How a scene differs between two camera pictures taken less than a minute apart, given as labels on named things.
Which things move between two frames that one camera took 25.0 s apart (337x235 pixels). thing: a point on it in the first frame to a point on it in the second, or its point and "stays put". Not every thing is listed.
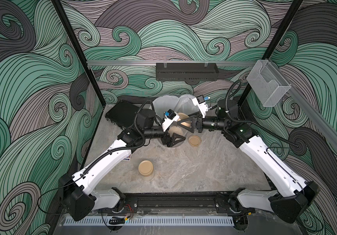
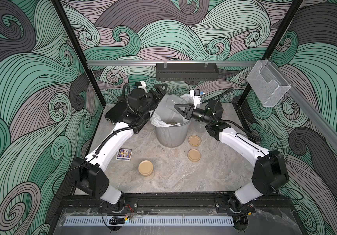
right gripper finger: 191,129 to 188,113
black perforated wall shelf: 186,72 stays put
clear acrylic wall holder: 268,82 stays put
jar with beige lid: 175,128 to 165,110
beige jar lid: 182,116 to 194,155
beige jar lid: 194,140 stays put
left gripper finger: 166,141 to 159,90
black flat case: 123,114 stays put
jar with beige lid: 145,168 stays put
